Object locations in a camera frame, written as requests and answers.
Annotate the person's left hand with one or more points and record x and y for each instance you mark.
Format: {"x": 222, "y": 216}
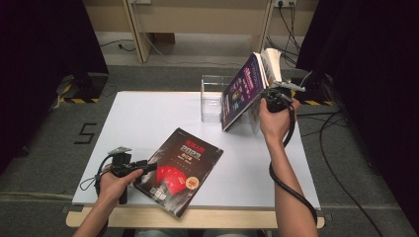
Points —
{"x": 115, "y": 189}

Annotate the white table board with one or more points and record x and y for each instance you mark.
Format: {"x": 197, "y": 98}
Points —
{"x": 148, "y": 108}

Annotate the purple magazine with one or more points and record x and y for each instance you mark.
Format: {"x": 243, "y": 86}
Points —
{"x": 242, "y": 92}

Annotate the person's right hand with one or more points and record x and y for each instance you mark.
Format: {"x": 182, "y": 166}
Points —
{"x": 276, "y": 126}

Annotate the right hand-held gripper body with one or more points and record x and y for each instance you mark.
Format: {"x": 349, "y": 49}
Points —
{"x": 276, "y": 100}

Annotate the white wall socket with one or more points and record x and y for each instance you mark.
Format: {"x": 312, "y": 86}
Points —
{"x": 285, "y": 2}

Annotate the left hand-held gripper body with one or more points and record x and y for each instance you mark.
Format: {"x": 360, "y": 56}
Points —
{"x": 121, "y": 164}

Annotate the clear acrylic magazine holder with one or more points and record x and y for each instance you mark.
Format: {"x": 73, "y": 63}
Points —
{"x": 210, "y": 102}

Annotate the black stand base striped tape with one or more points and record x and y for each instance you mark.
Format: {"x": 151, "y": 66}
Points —
{"x": 87, "y": 87}
{"x": 316, "y": 95}

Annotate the black magazine with red print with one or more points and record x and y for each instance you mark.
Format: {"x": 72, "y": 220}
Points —
{"x": 179, "y": 171}

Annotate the white magazine with colourful pictures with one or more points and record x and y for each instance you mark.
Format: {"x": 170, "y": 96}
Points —
{"x": 271, "y": 64}

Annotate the beige wooden desk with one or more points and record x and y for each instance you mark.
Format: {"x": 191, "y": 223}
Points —
{"x": 197, "y": 16}

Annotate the black curtain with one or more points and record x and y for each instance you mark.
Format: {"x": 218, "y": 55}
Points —
{"x": 378, "y": 65}
{"x": 33, "y": 49}

